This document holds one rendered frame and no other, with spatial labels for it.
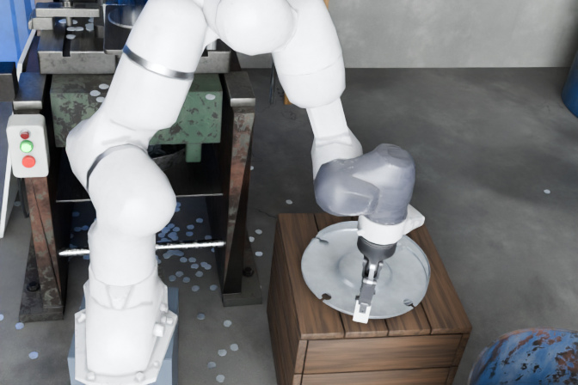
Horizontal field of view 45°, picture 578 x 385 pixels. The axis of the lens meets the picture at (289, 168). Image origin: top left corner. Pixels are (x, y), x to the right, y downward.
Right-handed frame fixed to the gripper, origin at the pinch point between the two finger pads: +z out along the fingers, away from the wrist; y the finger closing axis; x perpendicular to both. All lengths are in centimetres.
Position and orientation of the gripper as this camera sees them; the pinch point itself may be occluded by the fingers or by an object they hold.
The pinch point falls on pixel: (362, 308)
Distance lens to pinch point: 146.7
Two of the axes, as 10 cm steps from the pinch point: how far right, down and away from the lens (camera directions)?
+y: -1.9, 5.4, -8.2
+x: 9.8, 1.8, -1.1
